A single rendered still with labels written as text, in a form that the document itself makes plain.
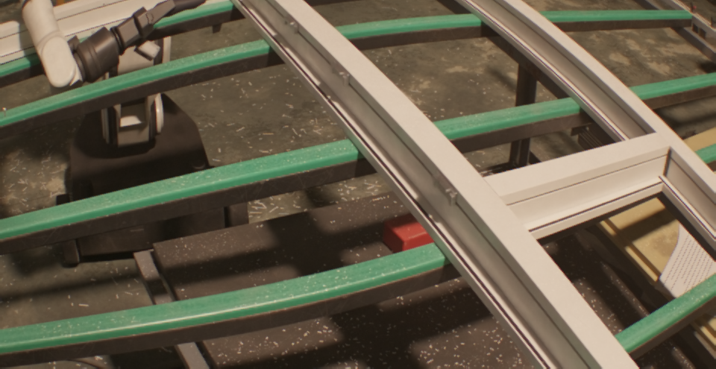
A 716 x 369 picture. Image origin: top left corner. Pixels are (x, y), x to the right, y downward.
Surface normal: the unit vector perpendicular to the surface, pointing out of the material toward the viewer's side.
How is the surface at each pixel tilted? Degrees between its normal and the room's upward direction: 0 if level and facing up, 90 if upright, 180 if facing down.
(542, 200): 90
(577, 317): 0
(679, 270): 0
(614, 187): 90
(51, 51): 42
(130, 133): 114
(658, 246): 0
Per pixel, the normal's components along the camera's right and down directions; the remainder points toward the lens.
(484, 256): -0.91, 0.18
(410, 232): 0.04, -0.84
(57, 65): 0.22, -0.25
